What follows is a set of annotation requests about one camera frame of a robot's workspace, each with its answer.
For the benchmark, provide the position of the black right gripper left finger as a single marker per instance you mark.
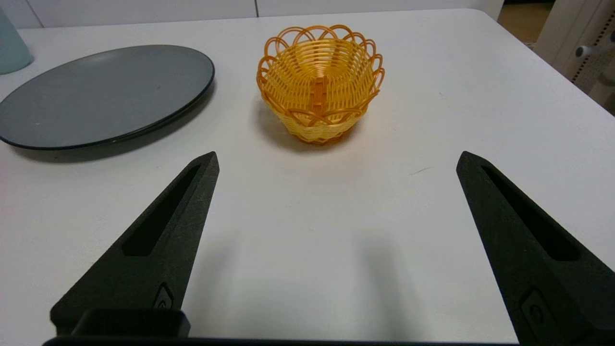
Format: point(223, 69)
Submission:
point(158, 259)

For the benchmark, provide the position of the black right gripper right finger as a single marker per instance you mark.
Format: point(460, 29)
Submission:
point(538, 269)

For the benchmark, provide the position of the gray round plate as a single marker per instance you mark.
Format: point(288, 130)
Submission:
point(101, 96)

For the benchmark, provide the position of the orange woven plastic basket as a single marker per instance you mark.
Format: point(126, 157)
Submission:
point(319, 96)

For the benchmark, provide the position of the white desk with legs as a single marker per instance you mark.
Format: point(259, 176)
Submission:
point(571, 33)

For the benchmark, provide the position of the teal plastic cup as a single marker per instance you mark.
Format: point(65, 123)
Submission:
point(10, 50)

